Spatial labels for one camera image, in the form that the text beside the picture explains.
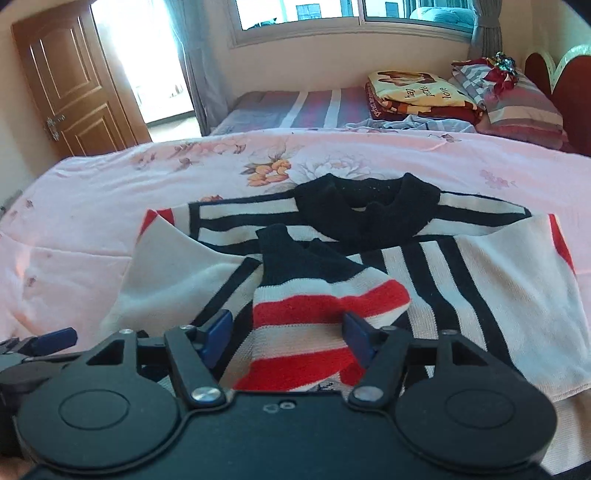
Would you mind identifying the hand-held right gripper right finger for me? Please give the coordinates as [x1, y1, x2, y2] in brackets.
[341, 312, 502, 412]

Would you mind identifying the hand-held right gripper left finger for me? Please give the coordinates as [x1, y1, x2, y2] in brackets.
[84, 309, 234, 410]

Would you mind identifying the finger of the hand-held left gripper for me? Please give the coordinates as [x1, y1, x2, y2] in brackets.
[18, 327, 90, 370]

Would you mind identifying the striped knit sweater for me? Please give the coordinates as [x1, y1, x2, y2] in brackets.
[111, 173, 585, 403]

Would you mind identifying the pink floral blanket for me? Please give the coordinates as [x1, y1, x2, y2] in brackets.
[0, 127, 591, 480]

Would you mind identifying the light blue cloth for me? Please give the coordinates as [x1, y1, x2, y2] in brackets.
[344, 115, 479, 136]

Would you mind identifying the purple striped bed sheet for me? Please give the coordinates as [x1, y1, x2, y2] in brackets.
[208, 85, 376, 137]

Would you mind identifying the folded printed blanket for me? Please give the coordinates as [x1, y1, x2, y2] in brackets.
[363, 70, 486, 123]

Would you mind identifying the brown wooden door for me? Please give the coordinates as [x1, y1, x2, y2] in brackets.
[11, 4, 153, 158]

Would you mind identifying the long grey curtain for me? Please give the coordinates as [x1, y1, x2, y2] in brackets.
[165, 0, 232, 137]

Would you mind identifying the folded grey striped cloth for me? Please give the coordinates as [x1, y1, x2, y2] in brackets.
[447, 62, 491, 106]

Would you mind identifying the striped pillow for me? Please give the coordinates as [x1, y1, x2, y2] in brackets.
[475, 69, 572, 151]

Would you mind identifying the dark red cloth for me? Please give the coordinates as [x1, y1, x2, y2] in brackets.
[451, 58, 522, 92]

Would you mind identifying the shiny multicoloured ornament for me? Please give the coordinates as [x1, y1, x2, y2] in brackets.
[489, 52, 520, 75]

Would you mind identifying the sliding glass window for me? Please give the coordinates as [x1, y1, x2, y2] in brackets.
[228, 0, 482, 49]

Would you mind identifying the red scalloped headboard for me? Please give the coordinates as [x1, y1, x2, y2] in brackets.
[524, 44, 591, 158]

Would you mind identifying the short grey curtain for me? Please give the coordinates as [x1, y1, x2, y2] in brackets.
[468, 0, 505, 62]

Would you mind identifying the teal quilt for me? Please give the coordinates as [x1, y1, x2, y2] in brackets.
[409, 4, 476, 29]

